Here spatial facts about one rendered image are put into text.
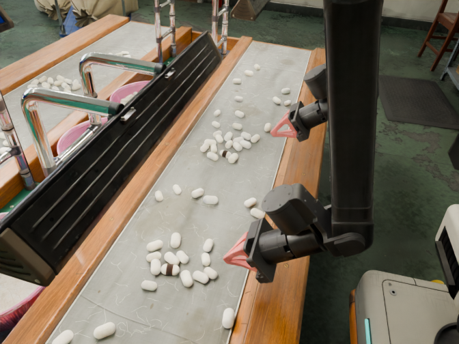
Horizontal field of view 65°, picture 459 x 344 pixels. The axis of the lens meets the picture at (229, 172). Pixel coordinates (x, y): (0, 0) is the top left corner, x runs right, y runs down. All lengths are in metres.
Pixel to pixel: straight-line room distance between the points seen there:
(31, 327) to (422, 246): 1.78
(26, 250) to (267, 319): 0.44
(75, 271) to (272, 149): 0.65
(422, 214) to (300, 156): 1.32
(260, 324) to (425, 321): 0.84
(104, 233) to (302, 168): 0.54
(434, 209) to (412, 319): 1.04
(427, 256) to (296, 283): 1.36
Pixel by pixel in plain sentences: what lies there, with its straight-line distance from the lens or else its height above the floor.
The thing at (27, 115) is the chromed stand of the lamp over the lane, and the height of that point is 1.08.
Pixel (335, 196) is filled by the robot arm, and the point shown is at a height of 1.05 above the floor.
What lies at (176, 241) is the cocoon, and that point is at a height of 0.76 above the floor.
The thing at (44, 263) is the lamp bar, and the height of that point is 1.07.
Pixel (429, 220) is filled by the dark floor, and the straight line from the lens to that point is 2.26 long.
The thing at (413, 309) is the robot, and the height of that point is 0.28.
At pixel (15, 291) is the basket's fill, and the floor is 0.73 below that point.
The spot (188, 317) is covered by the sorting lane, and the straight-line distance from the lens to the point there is 0.72.
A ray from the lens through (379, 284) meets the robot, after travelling 1.46.
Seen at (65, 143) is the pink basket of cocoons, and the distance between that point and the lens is 1.14.
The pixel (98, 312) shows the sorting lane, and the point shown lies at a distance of 0.75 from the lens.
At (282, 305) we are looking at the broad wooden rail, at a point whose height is 0.76.
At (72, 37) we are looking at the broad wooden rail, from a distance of 1.89.
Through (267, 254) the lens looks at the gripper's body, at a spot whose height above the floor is 0.89.
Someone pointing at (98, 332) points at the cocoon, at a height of 0.76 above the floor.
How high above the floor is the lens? 1.38
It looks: 39 degrees down
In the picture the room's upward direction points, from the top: 5 degrees clockwise
